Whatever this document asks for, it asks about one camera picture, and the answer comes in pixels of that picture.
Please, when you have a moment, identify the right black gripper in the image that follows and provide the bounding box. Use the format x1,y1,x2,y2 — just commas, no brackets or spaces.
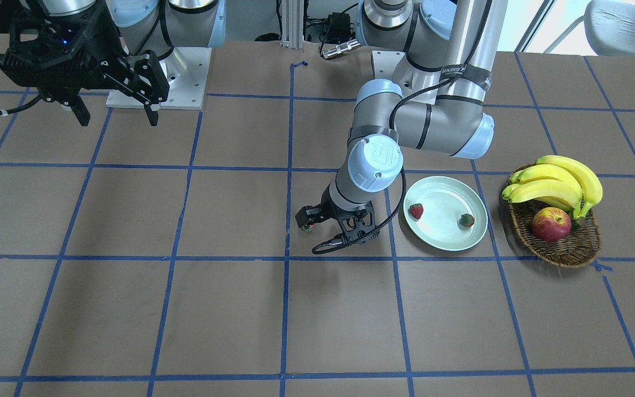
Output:
0,6,169,127

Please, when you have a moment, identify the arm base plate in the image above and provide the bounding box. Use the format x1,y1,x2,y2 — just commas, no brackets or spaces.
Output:
106,46,212,111
372,50,413,96

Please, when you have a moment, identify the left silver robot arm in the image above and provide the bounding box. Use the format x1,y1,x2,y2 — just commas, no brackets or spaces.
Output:
295,1,508,255

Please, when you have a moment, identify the red apple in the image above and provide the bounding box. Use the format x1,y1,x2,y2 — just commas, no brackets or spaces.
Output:
531,207,572,242

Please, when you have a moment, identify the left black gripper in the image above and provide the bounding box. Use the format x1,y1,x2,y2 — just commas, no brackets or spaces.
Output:
295,188,379,246

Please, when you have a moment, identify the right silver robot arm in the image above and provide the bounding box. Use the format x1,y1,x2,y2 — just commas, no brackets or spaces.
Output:
0,1,226,126

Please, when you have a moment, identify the yellow banana bunch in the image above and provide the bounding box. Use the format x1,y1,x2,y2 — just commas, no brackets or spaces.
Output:
501,155,603,221

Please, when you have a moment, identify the aluminium frame post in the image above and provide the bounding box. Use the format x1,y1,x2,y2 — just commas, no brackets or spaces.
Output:
279,0,305,52

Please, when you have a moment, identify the light green plate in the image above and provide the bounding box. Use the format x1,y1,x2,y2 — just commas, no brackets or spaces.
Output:
403,176,488,251

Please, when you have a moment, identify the wicker basket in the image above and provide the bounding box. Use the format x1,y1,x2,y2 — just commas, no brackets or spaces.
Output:
506,164,602,269

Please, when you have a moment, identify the strawberry bottom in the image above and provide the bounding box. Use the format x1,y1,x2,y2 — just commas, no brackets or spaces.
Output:
408,203,424,221

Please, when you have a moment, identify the strawberry top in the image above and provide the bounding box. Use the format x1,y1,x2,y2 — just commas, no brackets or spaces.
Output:
458,213,476,228

